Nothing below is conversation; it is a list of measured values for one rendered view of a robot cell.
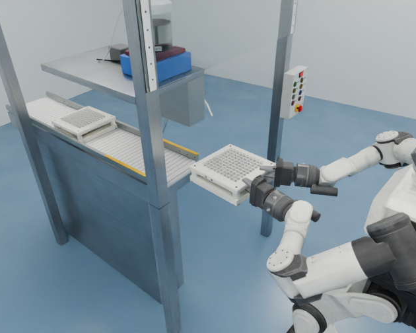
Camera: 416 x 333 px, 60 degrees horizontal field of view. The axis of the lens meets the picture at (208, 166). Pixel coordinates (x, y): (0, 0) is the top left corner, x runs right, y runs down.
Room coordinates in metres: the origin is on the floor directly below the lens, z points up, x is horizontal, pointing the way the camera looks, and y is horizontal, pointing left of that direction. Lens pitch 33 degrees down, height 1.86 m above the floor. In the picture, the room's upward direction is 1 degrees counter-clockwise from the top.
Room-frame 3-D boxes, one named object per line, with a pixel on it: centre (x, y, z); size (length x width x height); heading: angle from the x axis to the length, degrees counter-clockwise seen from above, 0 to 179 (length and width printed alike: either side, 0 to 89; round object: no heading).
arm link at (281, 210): (0.91, -0.29, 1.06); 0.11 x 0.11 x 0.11; 39
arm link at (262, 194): (0.99, -0.21, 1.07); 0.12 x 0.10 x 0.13; 39
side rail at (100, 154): (1.67, 0.73, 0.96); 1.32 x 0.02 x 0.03; 50
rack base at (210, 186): (1.19, -0.10, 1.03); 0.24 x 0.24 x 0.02; 46
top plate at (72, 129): (1.80, 0.67, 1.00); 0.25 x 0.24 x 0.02; 141
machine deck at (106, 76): (1.53, 0.37, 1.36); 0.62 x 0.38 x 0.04; 50
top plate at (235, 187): (1.19, -0.10, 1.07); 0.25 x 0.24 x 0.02; 135
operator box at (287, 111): (1.94, -0.49, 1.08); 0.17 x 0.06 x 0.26; 140
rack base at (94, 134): (1.80, 0.67, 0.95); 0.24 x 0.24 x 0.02; 51
